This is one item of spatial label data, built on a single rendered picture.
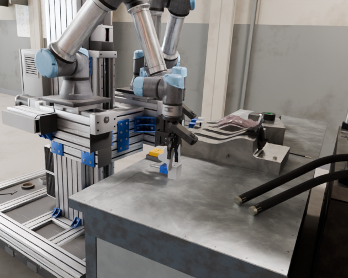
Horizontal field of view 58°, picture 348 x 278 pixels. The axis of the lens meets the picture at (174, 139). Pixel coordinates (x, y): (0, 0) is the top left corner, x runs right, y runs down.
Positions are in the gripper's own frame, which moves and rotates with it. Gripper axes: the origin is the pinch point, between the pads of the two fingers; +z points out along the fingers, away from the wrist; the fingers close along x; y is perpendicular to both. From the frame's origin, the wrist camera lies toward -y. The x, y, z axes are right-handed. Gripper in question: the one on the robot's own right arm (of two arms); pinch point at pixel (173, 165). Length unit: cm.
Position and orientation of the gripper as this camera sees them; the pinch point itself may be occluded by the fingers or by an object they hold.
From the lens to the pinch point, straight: 125.3
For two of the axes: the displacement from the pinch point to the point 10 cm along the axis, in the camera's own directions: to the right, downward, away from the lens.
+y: -9.0, -1.7, 4.1
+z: -0.6, 9.6, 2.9
